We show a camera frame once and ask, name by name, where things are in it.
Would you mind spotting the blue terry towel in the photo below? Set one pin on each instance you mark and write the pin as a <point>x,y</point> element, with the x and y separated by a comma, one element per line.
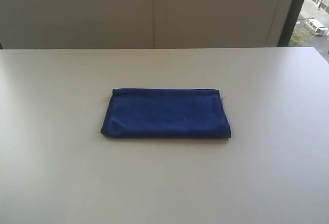
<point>139,113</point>

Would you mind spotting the white vehicle outside window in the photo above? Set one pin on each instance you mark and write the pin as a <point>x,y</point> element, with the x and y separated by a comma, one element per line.
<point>315,27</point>

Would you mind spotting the dark window frame post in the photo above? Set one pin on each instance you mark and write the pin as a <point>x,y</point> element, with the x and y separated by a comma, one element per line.
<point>290,22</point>

